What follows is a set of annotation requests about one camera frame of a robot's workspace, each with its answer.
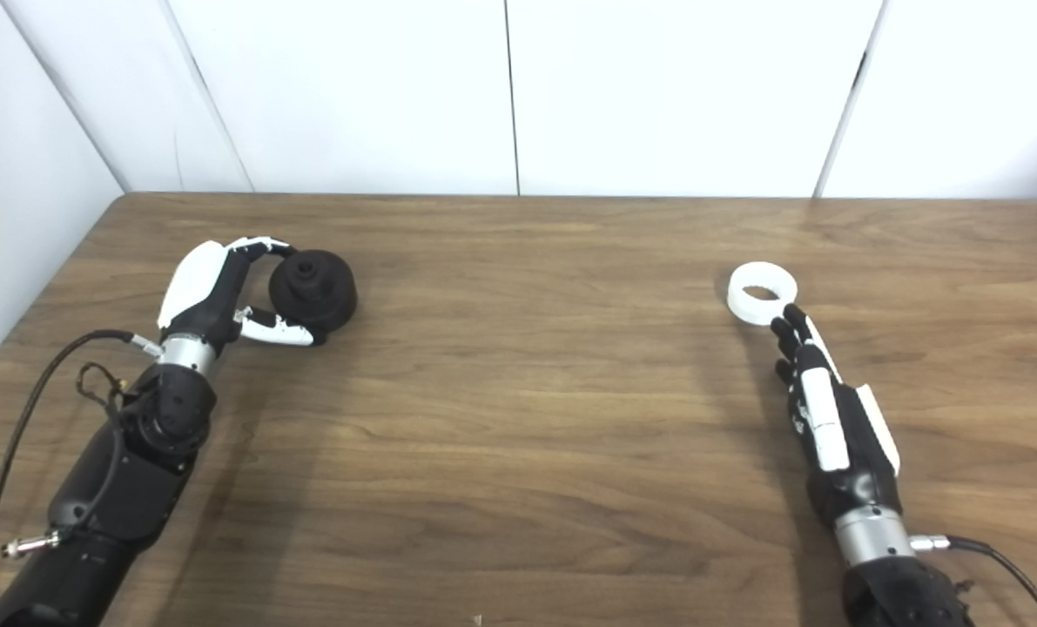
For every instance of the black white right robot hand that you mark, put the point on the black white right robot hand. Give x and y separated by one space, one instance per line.
862 470

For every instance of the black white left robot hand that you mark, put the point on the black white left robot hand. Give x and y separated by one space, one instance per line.
191 283

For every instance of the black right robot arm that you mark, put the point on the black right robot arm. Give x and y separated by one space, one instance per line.
901 592

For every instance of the round black stepped part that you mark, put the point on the round black stepped part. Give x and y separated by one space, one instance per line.
326 296

